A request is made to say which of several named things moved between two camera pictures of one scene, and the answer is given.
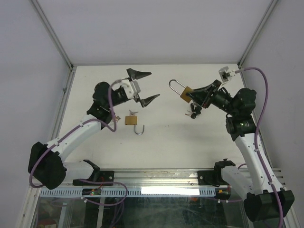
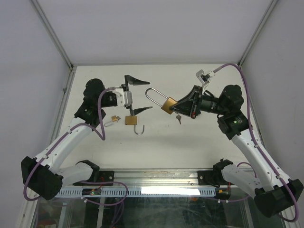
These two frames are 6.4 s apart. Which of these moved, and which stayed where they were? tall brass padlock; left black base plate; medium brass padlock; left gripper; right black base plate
Moved: left gripper; tall brass padlock
Stayed: medium brass padlock; left black base plate; right black base plate
